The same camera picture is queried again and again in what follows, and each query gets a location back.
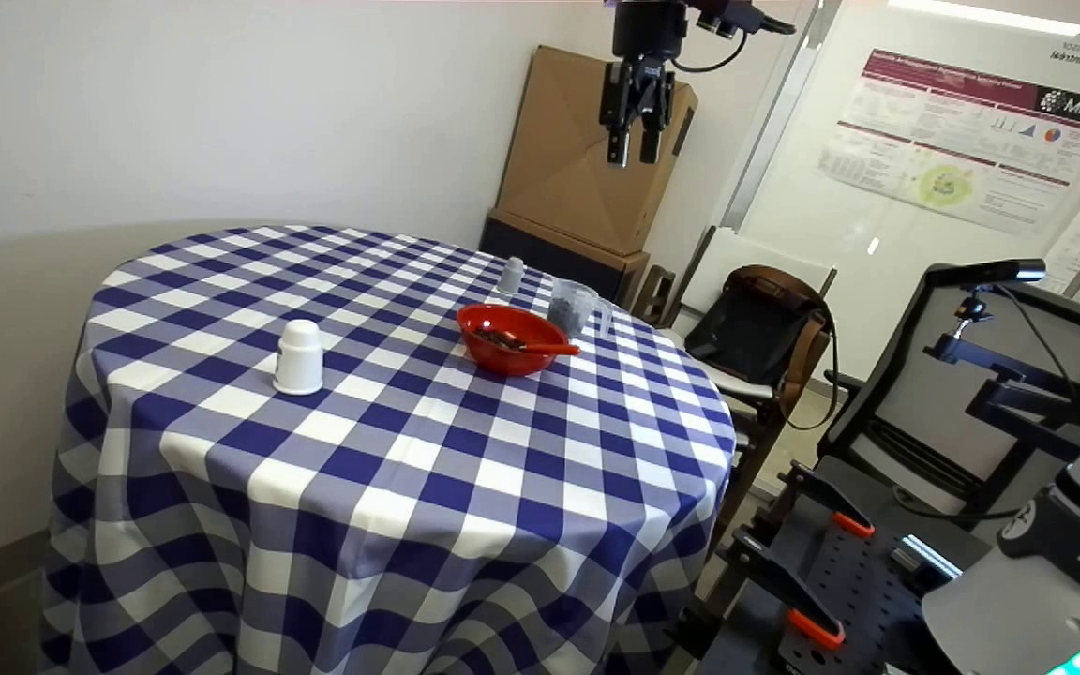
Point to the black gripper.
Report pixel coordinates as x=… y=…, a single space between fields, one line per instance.
x=646 y=40

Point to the clear plastic measuring jar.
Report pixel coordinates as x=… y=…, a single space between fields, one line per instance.
x=574 y=309

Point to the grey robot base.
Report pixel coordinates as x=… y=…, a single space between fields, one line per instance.
x=1017 y=608

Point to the red plastic bowl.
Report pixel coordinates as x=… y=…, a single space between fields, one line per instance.
x=506 y=339

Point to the tall cardboard box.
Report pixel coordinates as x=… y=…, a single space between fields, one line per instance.
x=560 y=199

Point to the translucent grey shaker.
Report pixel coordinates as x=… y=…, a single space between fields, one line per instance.
x=512 y=279

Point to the black leather bag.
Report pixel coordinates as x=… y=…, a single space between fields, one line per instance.
x=761 y=327

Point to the wooden chair white seat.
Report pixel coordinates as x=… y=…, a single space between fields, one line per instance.
x=760 y=410

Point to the black office chair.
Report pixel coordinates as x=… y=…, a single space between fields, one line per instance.
x=975 y=395

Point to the white salt shaker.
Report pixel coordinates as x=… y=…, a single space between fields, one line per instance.
x=297 y=359

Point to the blue white checkered tablecloth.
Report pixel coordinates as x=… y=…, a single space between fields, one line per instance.
x=405 y=520

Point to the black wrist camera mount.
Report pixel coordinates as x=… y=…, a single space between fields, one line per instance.
x=736 y=20

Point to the wall poster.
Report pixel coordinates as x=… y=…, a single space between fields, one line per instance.
x=965 y=145

